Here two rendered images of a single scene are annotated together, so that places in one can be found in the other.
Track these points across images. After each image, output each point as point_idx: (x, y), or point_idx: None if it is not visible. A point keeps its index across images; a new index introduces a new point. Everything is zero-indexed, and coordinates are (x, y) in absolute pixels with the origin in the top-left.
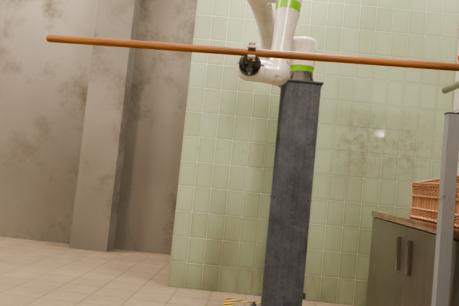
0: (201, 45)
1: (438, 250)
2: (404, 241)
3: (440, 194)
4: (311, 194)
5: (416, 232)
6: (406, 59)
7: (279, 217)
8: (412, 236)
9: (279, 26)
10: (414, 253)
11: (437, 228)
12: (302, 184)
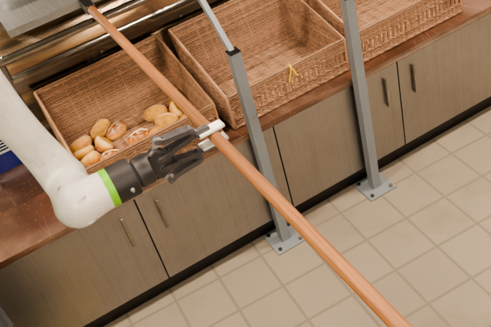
0: (256, 170)
1: (265, 148)
2: (130, 216)
3: (250, 114)
4: (8, 317)
5: (162, 187)
6: (123, 38)
7: None
8: (153, 197)
9: (24, 109)
10: (169, 201)
11: (256, 138)
12: (4, 320)
